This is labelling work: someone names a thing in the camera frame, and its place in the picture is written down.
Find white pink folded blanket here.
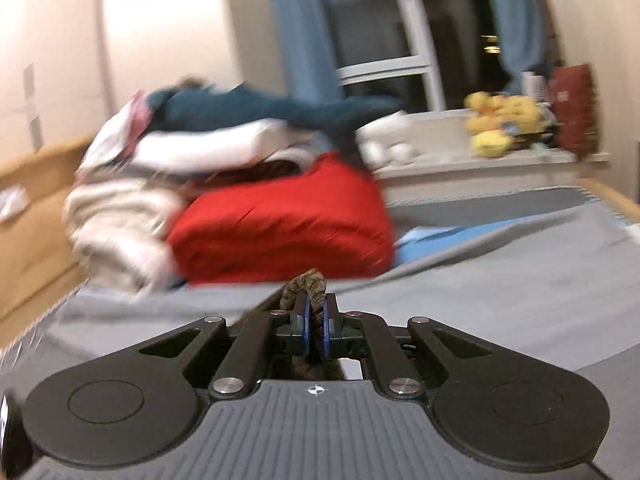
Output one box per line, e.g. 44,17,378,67
77,90,166,171

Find white container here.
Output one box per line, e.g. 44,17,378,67
522,72,551,103

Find brown corduroy pants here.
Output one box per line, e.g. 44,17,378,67
260,268,351,382

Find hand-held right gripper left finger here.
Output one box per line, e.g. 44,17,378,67
139,294,312,402

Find white plush toy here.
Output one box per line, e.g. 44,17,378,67
357,110,476,168

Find grey bed sheet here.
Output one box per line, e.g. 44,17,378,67
45,195,640,386

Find white pillow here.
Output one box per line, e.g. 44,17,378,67
135,120,301,171

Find teal shark plush toy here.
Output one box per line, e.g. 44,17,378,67
147,82,406,166

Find clear plastic bag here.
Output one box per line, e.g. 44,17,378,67
0,187,28,221

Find red cushion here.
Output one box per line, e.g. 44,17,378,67
547,62,601,158

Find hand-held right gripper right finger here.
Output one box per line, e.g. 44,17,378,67
320,294,496,402

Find grey quilted mattress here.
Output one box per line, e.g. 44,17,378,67
382,185,608,233

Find wooden bed frame rail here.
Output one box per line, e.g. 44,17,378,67
575,177,640,221

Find white window frame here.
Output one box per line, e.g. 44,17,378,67
310,0,506,111

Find cream folded quilt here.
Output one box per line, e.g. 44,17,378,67
62,180,186,296

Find white window ledge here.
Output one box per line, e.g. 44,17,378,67
372,150,611,196

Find wooden headboard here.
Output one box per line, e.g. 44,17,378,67
0,135,106,321

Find yellow plush toy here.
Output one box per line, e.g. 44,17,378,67
502,95,546,133
465,91,506,121
470,127,513,158

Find red folded blanket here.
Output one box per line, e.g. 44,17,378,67
167,152,396,286

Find blue curtain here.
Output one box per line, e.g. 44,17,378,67
262,0,346,106
475,0,551,96

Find navy trimmed patterned blanket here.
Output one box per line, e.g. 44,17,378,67
190,147,321,186

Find light blue cloth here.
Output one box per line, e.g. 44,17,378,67
395,220,506,263

